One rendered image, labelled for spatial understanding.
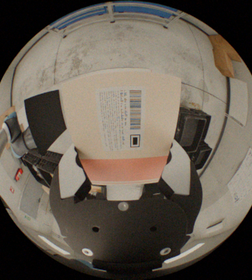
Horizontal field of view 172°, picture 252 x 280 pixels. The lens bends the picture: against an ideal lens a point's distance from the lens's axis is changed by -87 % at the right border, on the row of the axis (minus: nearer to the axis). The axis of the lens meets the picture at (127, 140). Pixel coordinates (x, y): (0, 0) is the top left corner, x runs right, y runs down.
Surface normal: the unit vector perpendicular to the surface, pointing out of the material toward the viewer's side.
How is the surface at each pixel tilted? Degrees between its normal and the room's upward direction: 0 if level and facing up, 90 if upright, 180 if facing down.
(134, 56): 0
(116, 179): 0
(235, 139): 90
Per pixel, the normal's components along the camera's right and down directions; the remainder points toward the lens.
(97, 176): 0.05, 0.53
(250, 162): -1.00, 0.04
